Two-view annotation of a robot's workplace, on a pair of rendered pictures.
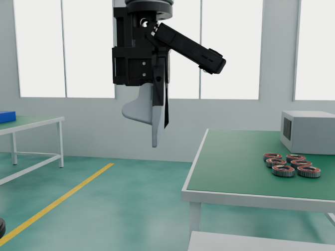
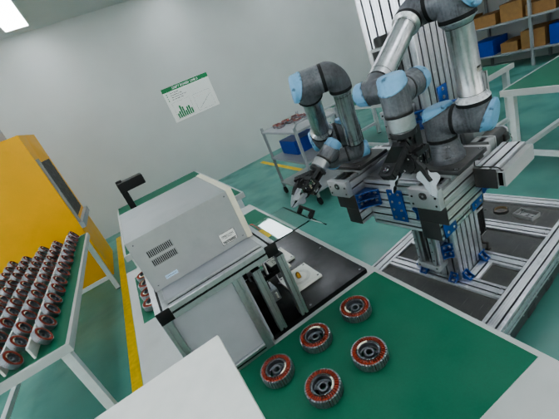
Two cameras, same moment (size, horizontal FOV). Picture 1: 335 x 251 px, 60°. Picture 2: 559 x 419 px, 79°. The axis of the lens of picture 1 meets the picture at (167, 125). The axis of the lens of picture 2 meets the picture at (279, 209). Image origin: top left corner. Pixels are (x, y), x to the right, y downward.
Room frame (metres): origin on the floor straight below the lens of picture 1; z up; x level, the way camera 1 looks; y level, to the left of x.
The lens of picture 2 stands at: (1.02, -0.77, 1.65)
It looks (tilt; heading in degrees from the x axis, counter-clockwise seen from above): 22 degrees down; 149
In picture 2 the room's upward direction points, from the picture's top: 23 degrees counter-clockwise
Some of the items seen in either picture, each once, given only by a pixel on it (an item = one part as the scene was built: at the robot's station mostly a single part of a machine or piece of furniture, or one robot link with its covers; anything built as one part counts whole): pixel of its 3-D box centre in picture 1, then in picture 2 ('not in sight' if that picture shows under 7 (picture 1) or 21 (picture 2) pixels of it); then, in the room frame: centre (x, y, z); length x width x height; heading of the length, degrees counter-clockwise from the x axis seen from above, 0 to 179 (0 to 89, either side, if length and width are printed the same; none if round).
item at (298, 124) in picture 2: not in sight; (308, 152); (-2.19, 1.86, 0.51); 1.01 x 0.60 x 1.01; 169
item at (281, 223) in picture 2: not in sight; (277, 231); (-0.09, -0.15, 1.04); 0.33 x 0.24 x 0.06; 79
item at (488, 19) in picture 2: not in sight; (490, 18); (-1.90, 6.61, 0.87); 0.42 x 0.40 x 0.18; 168
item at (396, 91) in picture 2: not in sight; (394, 94); (0.46, 0.03, 1.45); 0.09 x 0.08 x 0.11; 95
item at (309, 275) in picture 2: not in sight; (299, 278); (-0.10, -0.15, 0.78); 0.15 x 0.15 x 0.01; 79
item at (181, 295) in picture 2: not in sight; (196, 249); (-0.28, -0.44, 1.09); 0.68 x 0.44 x 0.05; 169
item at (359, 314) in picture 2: not in sight; (355, 308); (0.24, -0.17, 0.77); 0.11 x 0.11 x 0.04
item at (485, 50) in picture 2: not in sight; (489, 46); (-1.97, 6.61, 0.41); 0.42 x 0.42 x 0.26; 77
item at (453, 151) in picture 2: not in sight; (443, 147); (0.29, 0.51, 1.09); 0.15 x 0.15 x 0.10
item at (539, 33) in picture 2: not in sight; (539, 34); (-1.15, 6.46, 0.42); 0.40 x 0.36 x 0.28; 79
